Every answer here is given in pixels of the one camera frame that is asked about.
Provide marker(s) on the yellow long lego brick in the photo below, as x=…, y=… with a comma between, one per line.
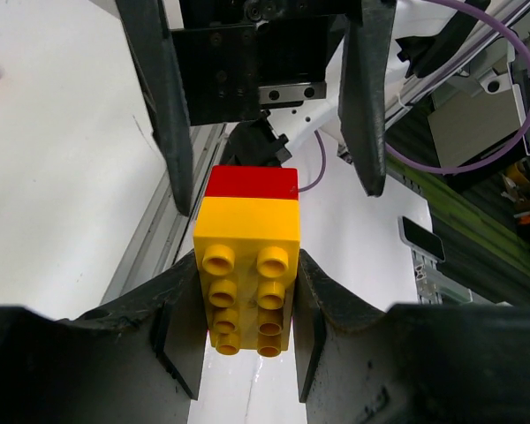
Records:
x=247, y=254

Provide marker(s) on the red long lego brick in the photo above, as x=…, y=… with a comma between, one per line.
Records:
x=253, y=182

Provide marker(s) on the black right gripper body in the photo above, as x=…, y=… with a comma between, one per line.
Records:
x=237, y=58

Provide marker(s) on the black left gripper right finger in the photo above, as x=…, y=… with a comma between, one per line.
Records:
x=411, y=364

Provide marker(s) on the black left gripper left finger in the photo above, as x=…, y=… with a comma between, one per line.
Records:
x=136, y=359

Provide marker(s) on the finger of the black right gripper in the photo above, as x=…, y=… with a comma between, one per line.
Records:
x=156, y=64
x=361, y=107

